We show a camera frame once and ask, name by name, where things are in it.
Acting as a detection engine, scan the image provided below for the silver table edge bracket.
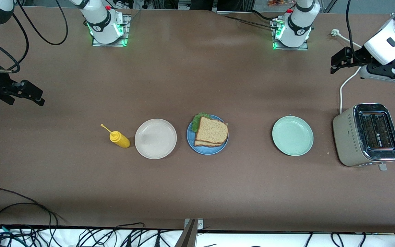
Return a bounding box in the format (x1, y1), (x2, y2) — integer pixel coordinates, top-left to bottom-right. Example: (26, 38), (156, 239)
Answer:
(184, 219), (204, 229)

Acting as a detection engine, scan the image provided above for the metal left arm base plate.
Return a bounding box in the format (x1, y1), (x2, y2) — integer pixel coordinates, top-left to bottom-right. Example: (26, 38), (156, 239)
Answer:
(272, 19), (308, 51)

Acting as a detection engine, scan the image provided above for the blue plate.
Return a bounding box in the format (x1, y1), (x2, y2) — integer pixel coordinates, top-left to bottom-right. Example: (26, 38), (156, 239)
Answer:
(187, 115), (229, 155)

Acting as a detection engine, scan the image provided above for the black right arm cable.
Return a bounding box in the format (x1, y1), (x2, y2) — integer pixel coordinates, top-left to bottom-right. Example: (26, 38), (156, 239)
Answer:
(0, 0), (69, 74)

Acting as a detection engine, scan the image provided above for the black looping floor cable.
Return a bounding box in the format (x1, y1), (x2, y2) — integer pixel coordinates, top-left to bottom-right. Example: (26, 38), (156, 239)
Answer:
(0, 202), (59, 237)
(0, 187), (64, 223)

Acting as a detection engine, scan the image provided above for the white toaster power cable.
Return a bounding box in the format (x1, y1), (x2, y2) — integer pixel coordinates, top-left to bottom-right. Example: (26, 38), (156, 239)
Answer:
(331, 29), (368, 114)

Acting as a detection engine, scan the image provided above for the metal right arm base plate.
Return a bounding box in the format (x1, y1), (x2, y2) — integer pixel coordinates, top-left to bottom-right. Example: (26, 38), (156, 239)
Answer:
(92, 14), (129, 47)

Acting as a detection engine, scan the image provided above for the green lettuce leaf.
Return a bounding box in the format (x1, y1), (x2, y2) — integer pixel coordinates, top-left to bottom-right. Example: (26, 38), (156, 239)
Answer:
(191, 112), (212, 133)

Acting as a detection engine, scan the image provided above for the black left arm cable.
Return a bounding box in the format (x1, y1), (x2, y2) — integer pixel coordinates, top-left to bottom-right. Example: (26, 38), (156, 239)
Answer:
(346, 0), (360, 57)

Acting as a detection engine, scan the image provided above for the black arm base cable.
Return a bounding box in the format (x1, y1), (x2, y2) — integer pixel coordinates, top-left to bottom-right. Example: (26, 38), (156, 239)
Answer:
(249, 10), (282, 22)
(117, 9), (141, 28)
(222, 14), (280, 31)

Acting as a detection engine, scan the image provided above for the light green plate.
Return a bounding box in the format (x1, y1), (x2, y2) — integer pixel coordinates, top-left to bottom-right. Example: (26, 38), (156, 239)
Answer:
(272, 116), (314, 156)

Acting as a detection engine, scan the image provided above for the grey aluminium profile post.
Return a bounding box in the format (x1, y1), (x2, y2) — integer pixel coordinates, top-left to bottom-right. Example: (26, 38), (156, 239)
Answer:
(174, 220), (198, 247)

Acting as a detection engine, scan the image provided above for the beige and chrome toaster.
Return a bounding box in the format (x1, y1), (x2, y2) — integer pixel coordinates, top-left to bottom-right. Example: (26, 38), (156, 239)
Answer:
(333, 103), (395, 171)

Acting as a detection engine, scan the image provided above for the yellow mustard squeeze bottle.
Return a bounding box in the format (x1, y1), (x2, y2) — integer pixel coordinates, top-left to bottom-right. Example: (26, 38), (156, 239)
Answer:
(100, 124), (131, 149)

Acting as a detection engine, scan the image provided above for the beige plate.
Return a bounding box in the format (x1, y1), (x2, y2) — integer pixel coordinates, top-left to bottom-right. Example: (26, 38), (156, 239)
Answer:
(134, 119), (177, 160)

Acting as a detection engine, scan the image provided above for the brown toast bread slice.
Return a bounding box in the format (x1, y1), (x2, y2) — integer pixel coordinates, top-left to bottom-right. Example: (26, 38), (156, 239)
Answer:
(194, 139), (227, 148)
(195, 116), (229, 145)

